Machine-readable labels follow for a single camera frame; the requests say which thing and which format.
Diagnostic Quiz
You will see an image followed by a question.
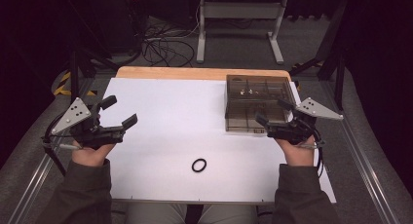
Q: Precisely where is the black hair tie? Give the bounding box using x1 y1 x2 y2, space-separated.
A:
191 157 208 173

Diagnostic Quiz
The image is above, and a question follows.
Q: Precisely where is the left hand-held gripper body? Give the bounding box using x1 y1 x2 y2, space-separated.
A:
51 96 126 151

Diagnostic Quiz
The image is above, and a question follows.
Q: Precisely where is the yellow black hazard tape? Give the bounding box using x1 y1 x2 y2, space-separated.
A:
53 70 98 97

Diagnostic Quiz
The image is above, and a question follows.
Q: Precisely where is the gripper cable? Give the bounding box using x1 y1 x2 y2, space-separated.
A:
40 114 76 177
311 128 326 180

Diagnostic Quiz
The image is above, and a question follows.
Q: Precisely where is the black metal stand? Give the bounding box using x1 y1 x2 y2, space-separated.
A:
287 0 347 112

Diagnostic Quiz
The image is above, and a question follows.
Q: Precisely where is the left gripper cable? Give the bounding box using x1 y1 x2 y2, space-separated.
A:
40 114 76 177

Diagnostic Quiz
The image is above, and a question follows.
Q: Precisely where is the bundle of floor cables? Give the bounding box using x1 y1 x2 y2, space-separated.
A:
141 18 197 68

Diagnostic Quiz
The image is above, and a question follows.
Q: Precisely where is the white metal stand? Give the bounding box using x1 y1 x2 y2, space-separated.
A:
196 0 289 65

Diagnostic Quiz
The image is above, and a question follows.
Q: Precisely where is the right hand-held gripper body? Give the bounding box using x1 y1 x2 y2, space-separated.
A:
266 96 345 146

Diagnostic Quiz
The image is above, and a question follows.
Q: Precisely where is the clear brown compartment box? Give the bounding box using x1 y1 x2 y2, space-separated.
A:
224 74 297 134

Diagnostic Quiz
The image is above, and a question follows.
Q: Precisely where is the person's right hand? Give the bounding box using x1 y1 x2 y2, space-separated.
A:
275 134 317 168

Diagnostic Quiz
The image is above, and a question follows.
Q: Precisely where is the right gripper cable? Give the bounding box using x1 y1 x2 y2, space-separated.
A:
311 128 326 180

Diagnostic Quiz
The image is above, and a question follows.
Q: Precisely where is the black tripod stand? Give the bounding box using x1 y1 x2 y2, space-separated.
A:
68 47 122 103

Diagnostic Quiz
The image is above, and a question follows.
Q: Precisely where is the dark equipment case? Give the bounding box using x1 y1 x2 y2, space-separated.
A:
105 0 149 55

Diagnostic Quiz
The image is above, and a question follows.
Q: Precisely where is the aluminium rail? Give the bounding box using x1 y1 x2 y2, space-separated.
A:
319 81 401 224
7 87 95 224

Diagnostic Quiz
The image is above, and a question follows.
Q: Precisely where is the white table sheet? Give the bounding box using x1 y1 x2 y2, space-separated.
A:
106 77 337 205

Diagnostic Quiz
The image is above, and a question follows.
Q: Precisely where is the person's left hand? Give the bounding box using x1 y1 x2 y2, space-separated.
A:
71 140 117 168

